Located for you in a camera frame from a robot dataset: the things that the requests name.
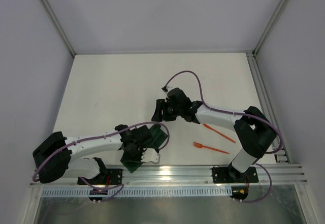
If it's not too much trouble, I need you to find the dark green cloth napkin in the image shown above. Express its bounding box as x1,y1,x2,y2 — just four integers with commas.
120,124,168,173

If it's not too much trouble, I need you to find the orange plastic knife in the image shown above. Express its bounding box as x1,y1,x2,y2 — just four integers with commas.
203,123,236,143

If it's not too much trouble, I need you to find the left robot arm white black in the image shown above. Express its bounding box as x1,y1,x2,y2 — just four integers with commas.
32,123,155,184

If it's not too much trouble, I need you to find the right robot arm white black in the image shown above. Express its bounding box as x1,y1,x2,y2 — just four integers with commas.
151,87,277,182

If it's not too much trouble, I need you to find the orange plastic fork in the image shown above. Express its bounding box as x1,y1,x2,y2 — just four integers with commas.
193,142,230,154

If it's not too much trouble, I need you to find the left black controller board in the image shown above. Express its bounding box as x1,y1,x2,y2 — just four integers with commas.
88,189,108,204

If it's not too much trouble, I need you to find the black controller board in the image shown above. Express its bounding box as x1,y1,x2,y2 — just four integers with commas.
230,186,249,202
88,189,108,204

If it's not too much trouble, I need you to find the right black controller board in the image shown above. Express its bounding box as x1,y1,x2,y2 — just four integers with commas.
230,186,249,202

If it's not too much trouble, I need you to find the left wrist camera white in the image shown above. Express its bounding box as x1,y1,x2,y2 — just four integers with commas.
141,148,160,164

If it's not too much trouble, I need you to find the aluminium front rail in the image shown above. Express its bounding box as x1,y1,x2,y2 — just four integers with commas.
29,164,308,188

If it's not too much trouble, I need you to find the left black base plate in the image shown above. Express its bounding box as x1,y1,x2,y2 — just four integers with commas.
85,168,123,186

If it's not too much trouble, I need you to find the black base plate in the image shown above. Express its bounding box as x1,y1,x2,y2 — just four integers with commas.
212,167,259,184
85,168,123,186

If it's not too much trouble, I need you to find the slotted grey cable duct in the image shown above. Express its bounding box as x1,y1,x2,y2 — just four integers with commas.
41,185,231,198

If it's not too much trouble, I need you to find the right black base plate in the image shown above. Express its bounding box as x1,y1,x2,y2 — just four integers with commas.
212,167,259,184

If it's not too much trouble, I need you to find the right aluminium side rail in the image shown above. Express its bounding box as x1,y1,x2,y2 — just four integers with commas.
246,52,291,164

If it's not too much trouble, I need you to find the right aluminium corner post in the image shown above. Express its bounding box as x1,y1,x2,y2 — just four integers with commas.
252,0,290,56

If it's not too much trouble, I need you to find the aluminium corner post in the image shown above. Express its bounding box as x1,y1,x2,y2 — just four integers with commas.
252,0,290,56
39,0,76,58

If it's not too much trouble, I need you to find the left aluminium corner post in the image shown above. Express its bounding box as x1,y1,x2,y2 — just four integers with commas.
39,0,76,58

